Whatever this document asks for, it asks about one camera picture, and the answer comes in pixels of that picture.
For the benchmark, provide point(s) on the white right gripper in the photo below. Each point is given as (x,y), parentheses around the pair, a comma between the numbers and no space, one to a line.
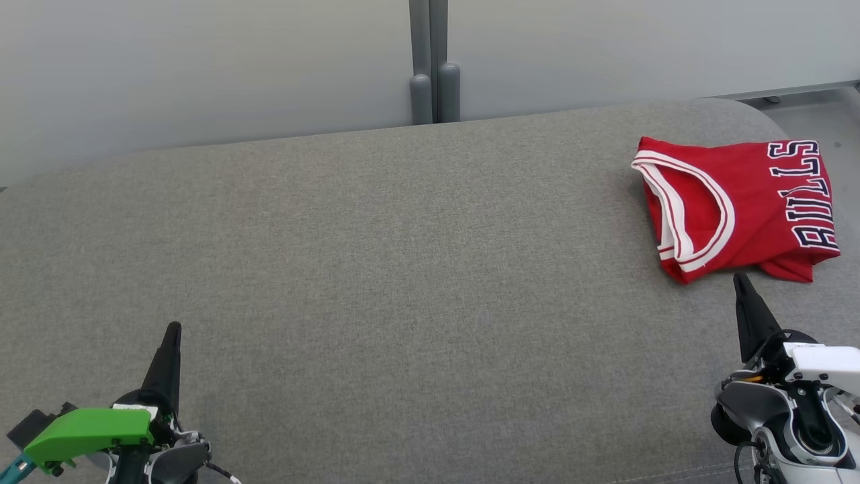
(826,363)

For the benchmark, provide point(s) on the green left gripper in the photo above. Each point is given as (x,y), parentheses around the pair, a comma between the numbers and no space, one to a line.
(84,430)

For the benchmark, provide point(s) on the red white Bulls jersey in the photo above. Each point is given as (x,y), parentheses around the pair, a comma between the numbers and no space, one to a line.
(752,195)

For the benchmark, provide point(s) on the grey fabric sofa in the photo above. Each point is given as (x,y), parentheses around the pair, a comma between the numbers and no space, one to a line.
(403,269)

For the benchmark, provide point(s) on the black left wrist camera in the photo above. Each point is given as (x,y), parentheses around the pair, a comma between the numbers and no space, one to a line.
(23,425)

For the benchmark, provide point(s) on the grey partition post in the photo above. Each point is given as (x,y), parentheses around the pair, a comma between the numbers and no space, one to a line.
(437,40)

